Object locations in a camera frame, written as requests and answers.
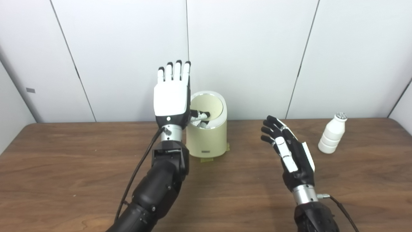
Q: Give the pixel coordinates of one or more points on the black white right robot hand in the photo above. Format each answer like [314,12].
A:
[299,164]

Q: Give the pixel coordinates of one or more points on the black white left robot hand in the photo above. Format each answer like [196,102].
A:
[170,96]

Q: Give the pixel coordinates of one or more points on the small white plastic bottle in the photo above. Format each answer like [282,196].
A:
[331,135]

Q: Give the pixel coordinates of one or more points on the cream round bin lid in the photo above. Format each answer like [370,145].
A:
[215,106]

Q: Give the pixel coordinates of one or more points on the cream-colored bin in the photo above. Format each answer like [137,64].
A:
[209,141]

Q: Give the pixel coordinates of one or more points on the small gray wall label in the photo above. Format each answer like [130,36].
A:
[30,90]

